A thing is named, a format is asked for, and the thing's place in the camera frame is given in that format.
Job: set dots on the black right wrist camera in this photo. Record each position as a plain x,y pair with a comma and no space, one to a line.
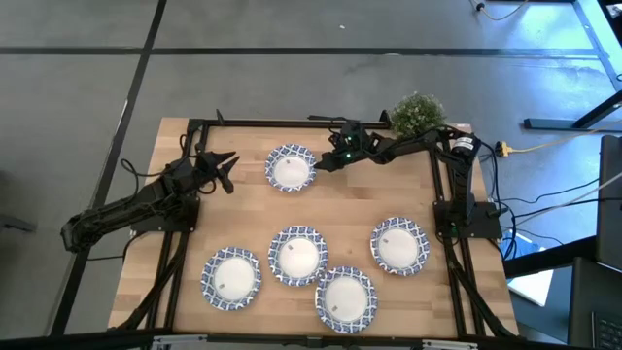
351,133

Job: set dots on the green potted plant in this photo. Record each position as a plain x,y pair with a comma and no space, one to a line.
417,114

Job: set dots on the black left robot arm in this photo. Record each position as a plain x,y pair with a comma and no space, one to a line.
121,209

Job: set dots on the yellow power plug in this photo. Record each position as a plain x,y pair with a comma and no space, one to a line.
503,148

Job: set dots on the white paper sheet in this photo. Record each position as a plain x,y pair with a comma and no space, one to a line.
532,287

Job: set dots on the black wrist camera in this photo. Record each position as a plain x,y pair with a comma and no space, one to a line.
351,133
206,160

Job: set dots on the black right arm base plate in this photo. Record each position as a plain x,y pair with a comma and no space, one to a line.
486,221

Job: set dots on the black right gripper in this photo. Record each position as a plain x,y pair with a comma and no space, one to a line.
362,150

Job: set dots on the blue object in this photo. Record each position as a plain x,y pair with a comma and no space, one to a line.
522,245

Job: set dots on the grey metal bracket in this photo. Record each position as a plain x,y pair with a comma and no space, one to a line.
449,345
177,342

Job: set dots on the black aluminium table frame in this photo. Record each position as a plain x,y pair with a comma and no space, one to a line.
291,124

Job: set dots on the pale desk top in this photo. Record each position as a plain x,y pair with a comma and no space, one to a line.
607,29

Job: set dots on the black laptop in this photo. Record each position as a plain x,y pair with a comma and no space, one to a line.
593,301

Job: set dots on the blue patterned paper bowl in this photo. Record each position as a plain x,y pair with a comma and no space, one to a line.
231,278
400,246
290,167
298,255
278,275
346,299

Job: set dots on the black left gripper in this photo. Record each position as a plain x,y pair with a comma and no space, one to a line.
211,177

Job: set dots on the black desk beam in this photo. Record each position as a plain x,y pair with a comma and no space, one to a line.
549,255

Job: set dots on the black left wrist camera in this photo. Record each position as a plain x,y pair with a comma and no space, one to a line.
206,160

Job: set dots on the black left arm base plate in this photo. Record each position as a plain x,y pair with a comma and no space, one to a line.
187,221

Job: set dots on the grey furniture foot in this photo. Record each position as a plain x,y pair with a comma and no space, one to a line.
14,223

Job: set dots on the black desk leg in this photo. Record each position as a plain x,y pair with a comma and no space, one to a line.
549,124

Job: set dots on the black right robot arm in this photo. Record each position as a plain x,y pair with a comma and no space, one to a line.
413,146

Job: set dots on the black crossbar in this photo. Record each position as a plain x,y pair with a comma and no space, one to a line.
311,343

